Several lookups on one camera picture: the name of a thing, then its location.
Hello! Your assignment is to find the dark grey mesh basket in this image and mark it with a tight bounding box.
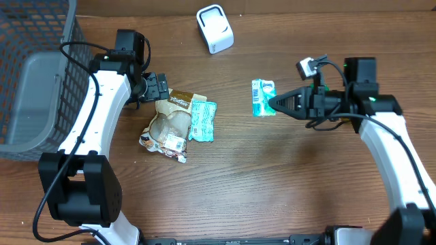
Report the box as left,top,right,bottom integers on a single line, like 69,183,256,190
1,0,89,161

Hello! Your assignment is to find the white barcode scanner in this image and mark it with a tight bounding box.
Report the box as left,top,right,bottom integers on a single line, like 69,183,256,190
196,4,234,54

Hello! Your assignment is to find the brown printed snack pouch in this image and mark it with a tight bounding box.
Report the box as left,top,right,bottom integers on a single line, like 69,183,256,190
139,89,207,163

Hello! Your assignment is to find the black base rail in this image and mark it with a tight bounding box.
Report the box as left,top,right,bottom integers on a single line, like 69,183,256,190
139,234,325,245

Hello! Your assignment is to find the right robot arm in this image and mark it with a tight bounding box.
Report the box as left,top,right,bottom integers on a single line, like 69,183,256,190
268,55,435,244

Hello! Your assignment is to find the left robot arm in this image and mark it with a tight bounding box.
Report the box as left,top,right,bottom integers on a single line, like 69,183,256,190
32,29,169,244

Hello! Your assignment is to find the mint green snack packet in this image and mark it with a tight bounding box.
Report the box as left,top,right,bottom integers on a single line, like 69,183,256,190
188,100,217,142

